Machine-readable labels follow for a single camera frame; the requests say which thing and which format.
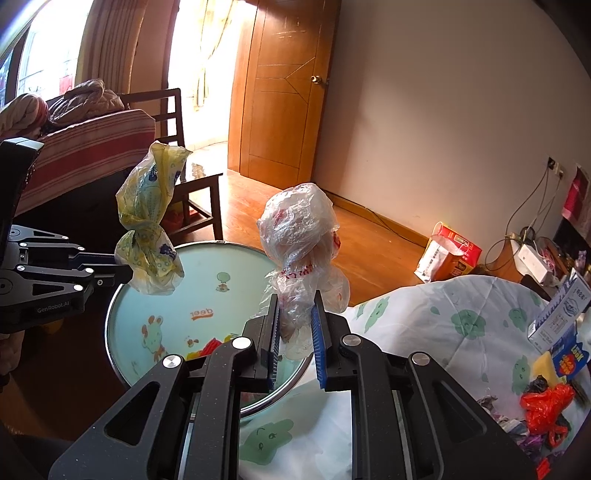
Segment pink patchwork cloth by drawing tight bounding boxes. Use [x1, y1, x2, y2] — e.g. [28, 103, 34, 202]
[561, 166, 591, 222]

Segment red and white gift bags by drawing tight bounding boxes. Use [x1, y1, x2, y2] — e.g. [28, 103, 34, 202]
[434, 222, 483, 273]

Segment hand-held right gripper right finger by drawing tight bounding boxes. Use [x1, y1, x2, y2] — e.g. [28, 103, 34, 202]
[311, 291, 539, 480]

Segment red plastic bag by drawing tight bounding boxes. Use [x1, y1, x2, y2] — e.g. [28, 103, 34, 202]
[520, 383, 575, 446]

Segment blue gable-top carton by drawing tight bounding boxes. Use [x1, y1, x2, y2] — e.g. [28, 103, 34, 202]
[549, 330, 591, 381]

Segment brown curtain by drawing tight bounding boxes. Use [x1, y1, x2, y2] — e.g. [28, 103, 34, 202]
[76, 0, 181, 112]

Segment dark wooden chair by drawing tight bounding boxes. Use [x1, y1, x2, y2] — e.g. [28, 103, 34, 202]
[120, 88, 225, 241]

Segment yellow sponge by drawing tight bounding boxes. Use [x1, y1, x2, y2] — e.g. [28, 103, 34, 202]
[531, 352, 566, 384]

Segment window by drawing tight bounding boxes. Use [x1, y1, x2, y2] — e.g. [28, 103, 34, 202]
[0, 0, 93, 102]

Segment beige jacket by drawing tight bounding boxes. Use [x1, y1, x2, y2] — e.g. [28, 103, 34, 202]
[46, 78, 125, 125]

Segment red striped blanket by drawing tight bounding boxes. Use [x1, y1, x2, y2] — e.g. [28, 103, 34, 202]
[0, 108, 157, 217]

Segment wooden TV cabinet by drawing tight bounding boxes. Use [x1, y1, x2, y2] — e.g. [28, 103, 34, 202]
[484, 231, 591, 296]

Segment yellow-green plastic bag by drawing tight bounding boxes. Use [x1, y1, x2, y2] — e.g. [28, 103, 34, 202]
[115, 142, 192, 296]

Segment pink quilted cloth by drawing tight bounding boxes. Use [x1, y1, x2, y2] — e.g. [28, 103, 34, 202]
[0, 92, 49, 134]

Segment television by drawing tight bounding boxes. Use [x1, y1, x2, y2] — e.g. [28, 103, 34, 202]
[554, 217, 591, 259]

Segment light blue enamel basin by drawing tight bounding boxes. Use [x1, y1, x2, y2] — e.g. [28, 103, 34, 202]
[105, 240, 315, 414]

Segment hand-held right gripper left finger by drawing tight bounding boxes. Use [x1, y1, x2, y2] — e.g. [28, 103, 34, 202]
[48, 293, 282, 480]

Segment grey cable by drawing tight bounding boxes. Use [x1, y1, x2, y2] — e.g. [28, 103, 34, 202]
[505, 168, 555, 241]

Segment wooden door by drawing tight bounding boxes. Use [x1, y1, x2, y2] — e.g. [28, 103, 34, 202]
[228, 0, 342, 190]

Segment white paper bag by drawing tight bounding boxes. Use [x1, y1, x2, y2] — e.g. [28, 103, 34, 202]
[414, 235, 462, 283]

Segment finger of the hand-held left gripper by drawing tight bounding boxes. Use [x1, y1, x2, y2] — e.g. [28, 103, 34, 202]
[18, 266, 134, 291]
[11, 226, 116, 269]

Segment white milk carton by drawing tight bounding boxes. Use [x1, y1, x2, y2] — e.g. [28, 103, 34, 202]
[527, 270, 591, 352]

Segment clear plastic bag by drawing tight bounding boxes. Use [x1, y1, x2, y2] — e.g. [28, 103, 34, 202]
[256, 183, 351, 361]

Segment white cable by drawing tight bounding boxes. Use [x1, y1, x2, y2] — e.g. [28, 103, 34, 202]
[526, 176, 564, 241]

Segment red yellow bag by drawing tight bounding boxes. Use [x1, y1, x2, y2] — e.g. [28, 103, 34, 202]
[161, 200, 188, 234]

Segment white green-cloud tablecloth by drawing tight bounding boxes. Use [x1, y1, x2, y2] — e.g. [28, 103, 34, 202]
[238, 274, 591, 480]

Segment white box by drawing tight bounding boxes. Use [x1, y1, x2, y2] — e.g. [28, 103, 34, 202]
[512, 241, 561, 284]

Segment sheer yellow curtain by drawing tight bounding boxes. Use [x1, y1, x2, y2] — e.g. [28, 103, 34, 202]
[194, 28, 245, 100]

